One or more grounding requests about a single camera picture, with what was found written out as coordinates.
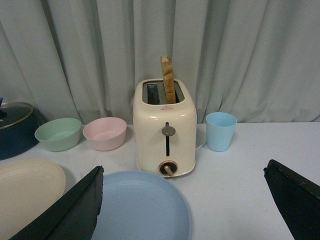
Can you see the glass pot lid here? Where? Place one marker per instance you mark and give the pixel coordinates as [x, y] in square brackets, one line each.
[12, 113]

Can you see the bread slice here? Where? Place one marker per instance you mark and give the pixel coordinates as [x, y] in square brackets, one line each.
[168, 79]

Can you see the blue plastic plate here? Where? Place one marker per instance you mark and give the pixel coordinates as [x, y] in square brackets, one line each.
[138, 205]

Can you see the dark blue saucepan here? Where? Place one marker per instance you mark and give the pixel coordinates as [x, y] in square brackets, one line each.
[20, 137]

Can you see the cream toaster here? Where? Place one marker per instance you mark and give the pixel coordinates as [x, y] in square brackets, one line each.
[165, 134]

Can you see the green plastic bowl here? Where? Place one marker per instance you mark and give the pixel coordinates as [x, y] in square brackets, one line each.
[60, 134]

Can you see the pink plastic bowl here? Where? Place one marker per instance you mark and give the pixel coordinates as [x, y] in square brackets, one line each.
[105, 134]

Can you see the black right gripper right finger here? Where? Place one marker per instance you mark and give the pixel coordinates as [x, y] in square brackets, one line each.
[297, 199]

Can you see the grey curtain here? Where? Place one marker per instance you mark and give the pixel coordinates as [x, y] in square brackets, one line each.
[258, 60]

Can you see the cream plastic plate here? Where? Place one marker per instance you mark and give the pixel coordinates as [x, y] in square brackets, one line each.
[27, 189]

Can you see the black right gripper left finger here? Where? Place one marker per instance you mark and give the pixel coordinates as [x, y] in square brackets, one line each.
[74, 216]

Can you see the light blue cup right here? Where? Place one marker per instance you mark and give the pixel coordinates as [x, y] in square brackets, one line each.
[220, 128]

